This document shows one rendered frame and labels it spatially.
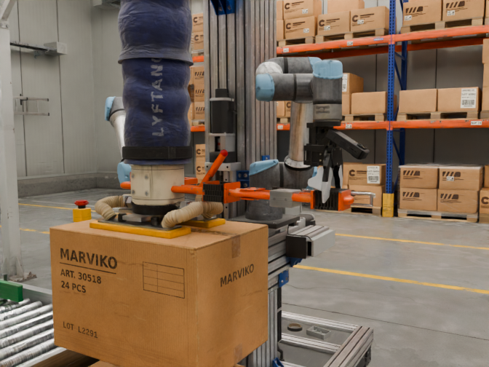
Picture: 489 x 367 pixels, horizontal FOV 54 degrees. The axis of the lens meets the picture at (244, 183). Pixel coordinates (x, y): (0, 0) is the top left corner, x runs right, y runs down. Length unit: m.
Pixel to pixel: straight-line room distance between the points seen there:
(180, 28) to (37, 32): 11.66
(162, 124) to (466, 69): 8.52
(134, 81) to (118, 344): 0.79
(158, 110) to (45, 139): 11.49
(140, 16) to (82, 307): 0.91
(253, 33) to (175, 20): 0.69
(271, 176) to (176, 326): 0.75
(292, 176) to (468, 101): 6.62
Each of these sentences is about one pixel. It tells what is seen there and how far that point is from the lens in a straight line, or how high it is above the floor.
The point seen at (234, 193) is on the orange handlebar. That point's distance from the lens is 1.40.
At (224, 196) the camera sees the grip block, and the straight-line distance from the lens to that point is 1.40.
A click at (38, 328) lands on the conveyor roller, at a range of 2.37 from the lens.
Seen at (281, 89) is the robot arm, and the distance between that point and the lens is 1.35.
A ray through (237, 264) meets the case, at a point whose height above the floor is 0.98.
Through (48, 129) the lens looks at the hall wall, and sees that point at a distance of 13.01.
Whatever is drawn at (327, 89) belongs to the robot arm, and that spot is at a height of 1.48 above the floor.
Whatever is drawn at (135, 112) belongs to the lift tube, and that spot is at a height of 1.44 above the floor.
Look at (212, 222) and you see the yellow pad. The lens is 1.57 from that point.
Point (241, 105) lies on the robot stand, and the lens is 2.14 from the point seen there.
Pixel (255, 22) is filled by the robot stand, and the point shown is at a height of 1.86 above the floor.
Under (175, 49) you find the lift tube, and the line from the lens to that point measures 1.53.
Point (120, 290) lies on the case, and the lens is 1.51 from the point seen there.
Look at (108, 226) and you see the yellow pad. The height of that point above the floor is 1.09.
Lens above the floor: 1.36
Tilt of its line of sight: 5 degrees down
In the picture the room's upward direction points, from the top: straight up
